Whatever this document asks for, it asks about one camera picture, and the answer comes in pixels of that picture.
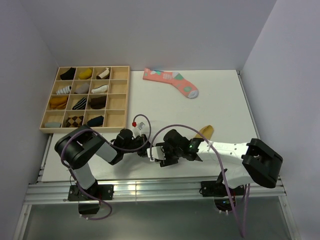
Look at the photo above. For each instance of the rolled dark brown sock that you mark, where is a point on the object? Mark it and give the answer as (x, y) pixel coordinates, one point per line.
(98, 102)

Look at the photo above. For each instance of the rolled navy sock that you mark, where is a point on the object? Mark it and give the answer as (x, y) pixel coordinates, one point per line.
(96, 121)

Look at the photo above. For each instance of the tan yellow sock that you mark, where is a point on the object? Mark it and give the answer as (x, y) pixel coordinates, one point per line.
(207, 131)

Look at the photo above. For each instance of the wooden compartment tray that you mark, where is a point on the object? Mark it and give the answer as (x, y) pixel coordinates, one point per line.
(116, 108)

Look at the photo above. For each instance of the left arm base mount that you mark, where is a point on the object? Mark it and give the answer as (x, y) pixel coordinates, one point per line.
(100, 191)

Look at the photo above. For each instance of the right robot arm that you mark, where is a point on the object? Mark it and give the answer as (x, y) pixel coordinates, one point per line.
(241, 163)

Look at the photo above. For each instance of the rolled black white striped sock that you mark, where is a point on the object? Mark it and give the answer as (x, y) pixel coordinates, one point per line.
(81, 104)

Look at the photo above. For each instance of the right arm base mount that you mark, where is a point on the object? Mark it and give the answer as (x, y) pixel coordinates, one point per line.
(216, 189)

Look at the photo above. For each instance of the rolled brown white sock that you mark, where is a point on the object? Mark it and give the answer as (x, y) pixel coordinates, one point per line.
(104, 74)

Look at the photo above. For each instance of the rolled orange sock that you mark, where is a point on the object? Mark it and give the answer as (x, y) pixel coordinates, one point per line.
(58, 102)

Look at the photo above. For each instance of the rolled grey sock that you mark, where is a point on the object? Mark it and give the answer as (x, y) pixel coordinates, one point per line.
(83, 89)

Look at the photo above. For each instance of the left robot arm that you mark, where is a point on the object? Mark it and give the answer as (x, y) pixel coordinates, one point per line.
(79, 146)

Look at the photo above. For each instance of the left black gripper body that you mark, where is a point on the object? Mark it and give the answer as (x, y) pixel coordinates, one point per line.
(140, 140)

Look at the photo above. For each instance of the rolled light blue sock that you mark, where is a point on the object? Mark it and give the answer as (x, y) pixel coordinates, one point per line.
(52, 124)

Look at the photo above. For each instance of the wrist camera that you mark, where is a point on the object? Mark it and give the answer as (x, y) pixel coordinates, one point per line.
(137, 128)
(155, 153)

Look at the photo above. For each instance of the rolled brown argyle sock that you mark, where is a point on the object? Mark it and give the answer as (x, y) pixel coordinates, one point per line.
(74, 121)

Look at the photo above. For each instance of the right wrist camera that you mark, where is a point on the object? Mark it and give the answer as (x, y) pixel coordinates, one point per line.
(155, 153)

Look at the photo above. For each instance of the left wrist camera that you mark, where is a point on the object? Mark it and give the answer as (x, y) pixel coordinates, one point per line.
(137, 128)

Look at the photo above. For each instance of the rolled mustard yellow sock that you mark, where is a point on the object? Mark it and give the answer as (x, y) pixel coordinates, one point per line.
(86, 74)

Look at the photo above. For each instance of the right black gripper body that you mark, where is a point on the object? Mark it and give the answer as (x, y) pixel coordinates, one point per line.
(172, 155)

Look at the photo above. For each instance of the pink patterned sock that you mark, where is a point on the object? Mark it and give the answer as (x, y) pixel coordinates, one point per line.
(174, 79)

